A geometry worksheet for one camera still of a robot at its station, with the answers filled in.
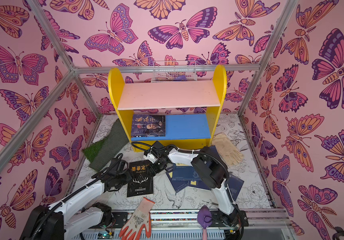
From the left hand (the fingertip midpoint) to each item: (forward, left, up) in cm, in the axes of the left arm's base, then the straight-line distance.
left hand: (133, 175), depth 87 cm
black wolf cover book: (+19, -9, +14) cm, 25 cm away
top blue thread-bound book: (+1, -31, 0) cm, 31 cm away
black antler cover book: (-2, -6, 0) cm, 6 cm away
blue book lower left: (-6, -26, -1) cm, 27 cm away
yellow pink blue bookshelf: (+24, -37, +12) cm, 45 cm away
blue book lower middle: (-5, -37, 0) cm, 38 cm away
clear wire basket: (+55, -24, +34) cm, 69 cm away
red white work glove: (-23, -8, 0) cm, 24 cm away
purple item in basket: (+51, -29, +31) cm, 66 cm away
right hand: (+2, -10, 0) cm, 10 cm away
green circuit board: (-28, +10, -4) cm, 30 cm away
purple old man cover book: (+26, -5, +15) cm, 31 cm away
